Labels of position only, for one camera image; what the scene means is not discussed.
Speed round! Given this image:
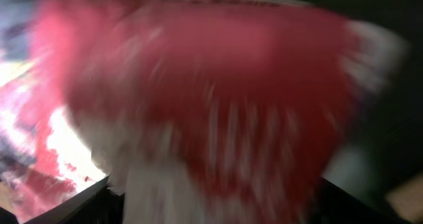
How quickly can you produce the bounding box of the grey plastic mesh basket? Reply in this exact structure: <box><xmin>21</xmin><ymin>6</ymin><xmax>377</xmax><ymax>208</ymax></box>
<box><xmin>306</xmin><ymin>0</ymin><xmax>422</xmax><ymax>218</ymax></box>

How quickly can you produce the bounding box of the red white snack bag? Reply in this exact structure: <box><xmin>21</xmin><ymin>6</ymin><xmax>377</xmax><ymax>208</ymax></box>
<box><xmin>0</xmin><ymin>0</ymin><xmax>410</xmax><ymax>224</ymax></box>

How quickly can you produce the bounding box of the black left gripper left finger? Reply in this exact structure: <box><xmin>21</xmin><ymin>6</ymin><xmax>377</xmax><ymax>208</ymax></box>
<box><xmin>1</xmin><ymin>176</ymin><xmax>124</xmax><ymax>224</ymax></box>

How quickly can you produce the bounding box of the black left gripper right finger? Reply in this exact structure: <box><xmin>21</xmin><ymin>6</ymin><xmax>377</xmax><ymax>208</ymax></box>
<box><xmin>310</xmin><ymin>179</ymin><xmax>409</xmax><ymax>224</ymax></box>

